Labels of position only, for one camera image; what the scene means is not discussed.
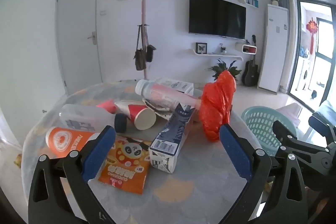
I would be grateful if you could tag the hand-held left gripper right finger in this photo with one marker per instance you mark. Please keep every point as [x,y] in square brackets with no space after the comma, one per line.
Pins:
[236,154]

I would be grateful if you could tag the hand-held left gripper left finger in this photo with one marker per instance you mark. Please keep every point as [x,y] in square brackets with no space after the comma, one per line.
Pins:
[98,154]

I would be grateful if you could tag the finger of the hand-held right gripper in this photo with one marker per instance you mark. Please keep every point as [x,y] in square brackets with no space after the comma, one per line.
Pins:
[284,132]

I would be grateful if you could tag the teal plastic basket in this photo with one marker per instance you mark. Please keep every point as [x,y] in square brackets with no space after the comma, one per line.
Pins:
[262,124]

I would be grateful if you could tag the orange paper cup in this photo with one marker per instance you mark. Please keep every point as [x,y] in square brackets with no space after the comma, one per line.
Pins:
[65,140]

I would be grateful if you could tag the red white paper cup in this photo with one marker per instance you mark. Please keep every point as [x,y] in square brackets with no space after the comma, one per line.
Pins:
[141,117]

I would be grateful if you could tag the pink floor mat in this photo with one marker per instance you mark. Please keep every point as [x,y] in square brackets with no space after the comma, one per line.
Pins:
[288,112]

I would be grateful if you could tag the orange panda snack packet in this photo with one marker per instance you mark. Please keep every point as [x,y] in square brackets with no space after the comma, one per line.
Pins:
[126,170]

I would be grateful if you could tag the clear bottle dark cap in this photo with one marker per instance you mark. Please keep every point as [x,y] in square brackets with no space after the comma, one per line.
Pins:
[84,116]

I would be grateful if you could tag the blue sofa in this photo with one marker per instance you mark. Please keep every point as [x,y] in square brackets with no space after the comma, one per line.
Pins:
[324,115]

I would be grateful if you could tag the black round object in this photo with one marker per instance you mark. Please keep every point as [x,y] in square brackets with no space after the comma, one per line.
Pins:
[314,94]

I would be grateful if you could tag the crushed white paper cup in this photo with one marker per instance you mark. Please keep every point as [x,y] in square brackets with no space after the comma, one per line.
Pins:
[122,106]

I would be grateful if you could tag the red plastic bag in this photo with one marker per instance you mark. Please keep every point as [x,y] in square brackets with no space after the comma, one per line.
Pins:
[216,103]

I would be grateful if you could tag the white washing machine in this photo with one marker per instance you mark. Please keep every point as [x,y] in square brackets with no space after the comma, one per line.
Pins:
[305,74]

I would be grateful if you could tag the black guitar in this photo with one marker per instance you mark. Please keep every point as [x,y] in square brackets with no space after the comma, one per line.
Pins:
[250,74]

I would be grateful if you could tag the blue white milk carton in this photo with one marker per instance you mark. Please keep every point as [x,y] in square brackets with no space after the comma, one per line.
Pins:
[170,134]

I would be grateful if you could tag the small yellow object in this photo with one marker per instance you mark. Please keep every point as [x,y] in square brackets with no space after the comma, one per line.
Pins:
[18,161]

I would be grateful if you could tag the blue detergent bottle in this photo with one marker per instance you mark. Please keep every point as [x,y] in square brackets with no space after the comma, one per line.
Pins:
[302,52]

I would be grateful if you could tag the black framed glass door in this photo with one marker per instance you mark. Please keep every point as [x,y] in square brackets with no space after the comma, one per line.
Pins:
[325,56]

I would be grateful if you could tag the green potted plant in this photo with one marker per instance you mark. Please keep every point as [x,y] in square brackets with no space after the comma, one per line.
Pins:
[219,69]

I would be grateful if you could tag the pink bottle white cap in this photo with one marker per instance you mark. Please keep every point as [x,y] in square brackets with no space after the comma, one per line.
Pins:
[162,94]

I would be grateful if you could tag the white carton box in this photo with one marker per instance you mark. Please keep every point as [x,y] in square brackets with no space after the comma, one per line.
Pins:
[178,85]

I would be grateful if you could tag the red white box shelf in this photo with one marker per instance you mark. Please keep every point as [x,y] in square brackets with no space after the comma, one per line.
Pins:
[248,49]

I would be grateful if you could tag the small flower vase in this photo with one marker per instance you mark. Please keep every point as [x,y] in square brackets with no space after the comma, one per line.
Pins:
[223,50]

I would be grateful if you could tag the brown hanging bag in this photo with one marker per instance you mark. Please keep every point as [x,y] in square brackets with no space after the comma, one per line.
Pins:
[139,58]

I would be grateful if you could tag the red knot hanging ornament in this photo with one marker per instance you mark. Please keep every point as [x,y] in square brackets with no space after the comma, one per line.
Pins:
[311,27]

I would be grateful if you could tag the black hanging bag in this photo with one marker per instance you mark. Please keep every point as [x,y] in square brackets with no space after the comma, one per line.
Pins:
[150,53]

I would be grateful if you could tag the white door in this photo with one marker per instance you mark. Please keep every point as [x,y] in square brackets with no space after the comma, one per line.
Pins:
[78,29]

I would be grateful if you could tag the small potted flowers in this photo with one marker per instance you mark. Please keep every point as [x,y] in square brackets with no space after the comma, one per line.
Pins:
[274,0]

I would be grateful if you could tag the small blue box shelf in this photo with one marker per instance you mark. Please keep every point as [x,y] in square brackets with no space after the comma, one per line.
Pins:
[252,1]

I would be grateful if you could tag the pink coat rack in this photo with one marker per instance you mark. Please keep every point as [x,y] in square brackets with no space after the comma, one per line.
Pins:
[143,8]

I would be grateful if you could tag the low curved white wall shelf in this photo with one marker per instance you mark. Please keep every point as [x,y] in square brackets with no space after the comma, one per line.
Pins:
[215,55]

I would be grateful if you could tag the butterfly picture frame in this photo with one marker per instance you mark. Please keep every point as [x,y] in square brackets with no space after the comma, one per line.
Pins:
[201,47]

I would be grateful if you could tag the black wall television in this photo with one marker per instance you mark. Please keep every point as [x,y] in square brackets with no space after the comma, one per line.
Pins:
[216,15]

